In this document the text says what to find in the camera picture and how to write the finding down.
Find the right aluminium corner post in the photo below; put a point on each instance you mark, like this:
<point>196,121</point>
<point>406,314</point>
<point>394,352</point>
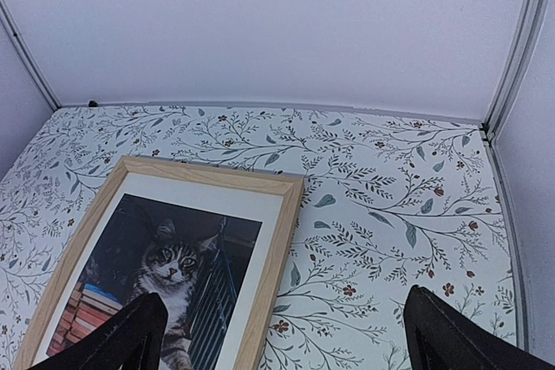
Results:
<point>531,18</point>

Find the cat photo white border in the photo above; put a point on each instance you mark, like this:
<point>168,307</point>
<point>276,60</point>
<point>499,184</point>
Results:
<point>222,192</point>

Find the left aluminium corner post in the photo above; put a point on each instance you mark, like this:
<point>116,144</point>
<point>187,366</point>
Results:
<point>28,61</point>

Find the floral patterned table cover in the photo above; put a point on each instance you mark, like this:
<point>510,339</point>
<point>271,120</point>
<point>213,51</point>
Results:
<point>388,203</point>

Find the light wooden picture frame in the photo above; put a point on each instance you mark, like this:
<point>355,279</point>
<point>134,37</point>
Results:
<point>173,266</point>

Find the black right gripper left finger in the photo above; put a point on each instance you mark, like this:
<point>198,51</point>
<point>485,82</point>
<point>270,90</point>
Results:
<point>131,339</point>

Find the aluminium corner post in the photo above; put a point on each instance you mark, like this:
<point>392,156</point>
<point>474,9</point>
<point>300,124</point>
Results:
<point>28,61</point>
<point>531,18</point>

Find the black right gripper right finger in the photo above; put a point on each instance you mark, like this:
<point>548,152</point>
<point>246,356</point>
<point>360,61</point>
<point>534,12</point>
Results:
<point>439,337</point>

